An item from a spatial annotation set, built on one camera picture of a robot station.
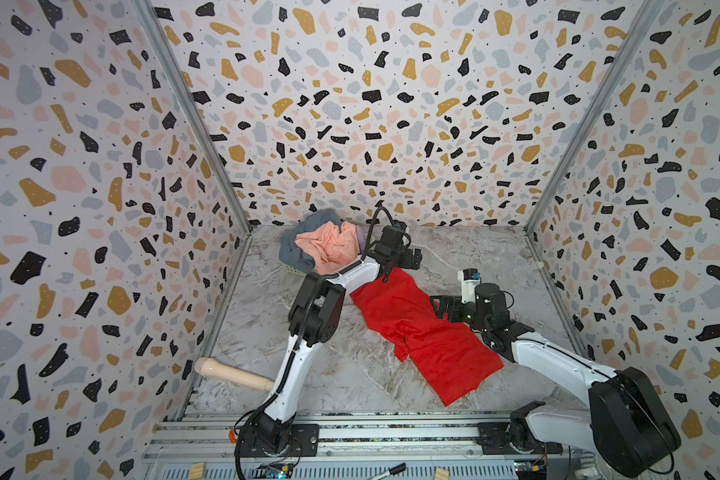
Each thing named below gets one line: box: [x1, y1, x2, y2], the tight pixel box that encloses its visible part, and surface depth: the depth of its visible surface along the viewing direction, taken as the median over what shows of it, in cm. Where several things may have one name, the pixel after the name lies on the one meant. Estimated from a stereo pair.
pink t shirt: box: [295, 221, 361, 275], surface depth 105 cm
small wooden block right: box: [435, 467, 449, 480], surface depth 70 cm
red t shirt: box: [350, 267, 505, 407], surface depth 90 cm
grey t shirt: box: [279, 208, 342, 274], surface depth 103 cm
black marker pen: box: [369, 462, 407, 480], surface depth 71 cm
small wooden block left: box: [189, 462, 206, 480], surface depth 70 cm
